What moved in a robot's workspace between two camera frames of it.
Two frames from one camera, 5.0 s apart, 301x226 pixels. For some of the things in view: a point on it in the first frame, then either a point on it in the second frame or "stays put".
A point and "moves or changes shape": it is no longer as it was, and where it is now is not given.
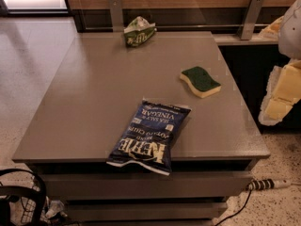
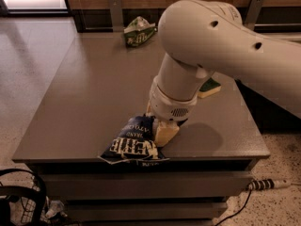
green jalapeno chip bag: (138, 31) stays put
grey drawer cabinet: (73, 131) stays put
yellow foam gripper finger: (272, 31) → (167, 107)
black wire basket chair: (22, 205) stays put
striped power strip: (267, 184) stays put
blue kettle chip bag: (147, 137) moves or changes shape
